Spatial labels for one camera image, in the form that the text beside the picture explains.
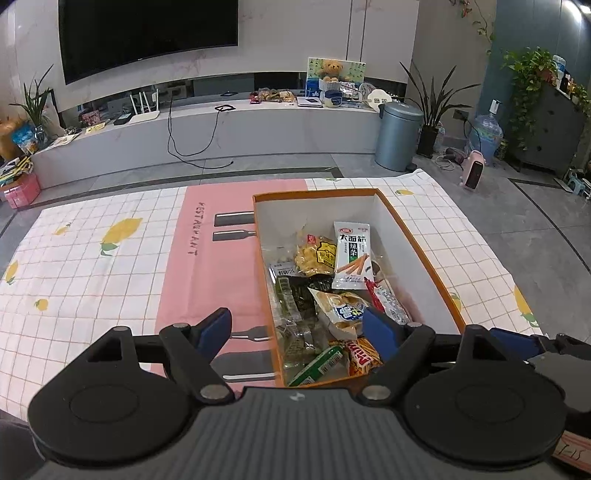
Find clear plastic bag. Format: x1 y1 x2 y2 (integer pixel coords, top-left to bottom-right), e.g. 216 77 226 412
342 82 374 104

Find white papers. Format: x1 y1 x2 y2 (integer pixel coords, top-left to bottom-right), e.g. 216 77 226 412
46 131 84 146

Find clear packet white label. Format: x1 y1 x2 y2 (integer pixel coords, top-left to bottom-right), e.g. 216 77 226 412
269 262 308 280

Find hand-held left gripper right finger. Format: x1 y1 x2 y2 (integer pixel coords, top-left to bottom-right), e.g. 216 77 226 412
358 307 518 407

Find trailing green potted plant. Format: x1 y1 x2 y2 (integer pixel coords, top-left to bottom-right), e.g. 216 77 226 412
501 46 561 148

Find clear packet green-brown snacks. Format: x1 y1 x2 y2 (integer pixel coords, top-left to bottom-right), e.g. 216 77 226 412
277 320 333 370

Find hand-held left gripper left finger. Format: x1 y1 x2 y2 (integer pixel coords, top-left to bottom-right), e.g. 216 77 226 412
87 307 234 406

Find checked lemon tablecloth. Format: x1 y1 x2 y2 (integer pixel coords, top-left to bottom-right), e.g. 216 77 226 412
0 168 546 418

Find orange gourd vase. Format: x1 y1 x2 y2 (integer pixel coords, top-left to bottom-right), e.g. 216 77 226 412
0 117 21 162

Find pink heater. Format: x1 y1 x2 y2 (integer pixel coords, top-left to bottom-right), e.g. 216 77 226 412
463 150 489 191

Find dark green seaweed packet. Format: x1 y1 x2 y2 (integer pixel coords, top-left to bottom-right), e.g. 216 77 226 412
274 277 319 324

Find long-leaf plant black pot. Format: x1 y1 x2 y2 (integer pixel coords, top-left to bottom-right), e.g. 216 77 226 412
399 60 481 160

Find pile of small snacks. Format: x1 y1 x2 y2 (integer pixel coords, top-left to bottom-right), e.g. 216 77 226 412
249 88 297 104

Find blue water jug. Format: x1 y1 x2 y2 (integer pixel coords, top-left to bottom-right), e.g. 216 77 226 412
468 99 504 160

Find hanging vine plant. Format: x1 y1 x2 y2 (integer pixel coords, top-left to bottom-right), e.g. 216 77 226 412
450 0 497 56

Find pile of yellow black packets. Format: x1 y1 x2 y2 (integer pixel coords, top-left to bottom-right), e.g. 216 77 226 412
0 156 35 185

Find yellow snack packet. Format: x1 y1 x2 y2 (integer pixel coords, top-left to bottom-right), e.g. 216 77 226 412
294 233 338 278

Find orange cardboard box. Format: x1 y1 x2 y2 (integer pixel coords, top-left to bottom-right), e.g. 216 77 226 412
252 188 467 388

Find white tv console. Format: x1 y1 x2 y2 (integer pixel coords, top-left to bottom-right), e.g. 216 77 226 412
30 99 384 190

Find small green stool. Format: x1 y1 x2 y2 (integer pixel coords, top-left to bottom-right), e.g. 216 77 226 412
566 168 591 197

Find long-leaf plant glass vase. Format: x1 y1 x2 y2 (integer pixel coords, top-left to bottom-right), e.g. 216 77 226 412
21 65 55 148

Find striped orange snack packet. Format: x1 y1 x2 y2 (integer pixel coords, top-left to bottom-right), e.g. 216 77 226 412
344 337 384 377

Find blue snack bag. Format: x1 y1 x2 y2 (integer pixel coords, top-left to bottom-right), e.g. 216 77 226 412
11 124 38 153

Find teddy bear picture box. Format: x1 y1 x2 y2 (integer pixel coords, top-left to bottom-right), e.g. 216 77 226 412
307 58 366 86

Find row of bottles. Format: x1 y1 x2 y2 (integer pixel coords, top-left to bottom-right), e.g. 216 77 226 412
551 54 591 104

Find dark grey cabinet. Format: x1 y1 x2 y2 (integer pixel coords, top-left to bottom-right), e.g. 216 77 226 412
508 83 587 178

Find white router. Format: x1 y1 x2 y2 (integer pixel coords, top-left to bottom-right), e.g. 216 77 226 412
128 90 162 124

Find black television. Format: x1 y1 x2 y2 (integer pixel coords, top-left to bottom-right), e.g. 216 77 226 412
58 0 240 86

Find grey trash can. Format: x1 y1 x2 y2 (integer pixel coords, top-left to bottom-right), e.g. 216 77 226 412
374 102 424 172

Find black cable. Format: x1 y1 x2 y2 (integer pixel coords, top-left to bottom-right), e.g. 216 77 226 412
165 95 236 169

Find pink storage box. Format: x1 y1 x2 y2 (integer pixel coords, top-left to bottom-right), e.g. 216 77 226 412
0 174 41 209

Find red snack packet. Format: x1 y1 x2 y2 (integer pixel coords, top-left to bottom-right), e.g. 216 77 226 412
365 277 411 324

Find green sausage stick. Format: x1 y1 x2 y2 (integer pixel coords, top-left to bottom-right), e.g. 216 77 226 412
287 345 346 387

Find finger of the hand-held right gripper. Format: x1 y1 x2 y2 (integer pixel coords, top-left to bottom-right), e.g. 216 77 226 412
488 327 561 365

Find white chips packet blue logo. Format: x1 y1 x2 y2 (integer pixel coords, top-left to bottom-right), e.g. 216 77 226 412
308 287 370 340

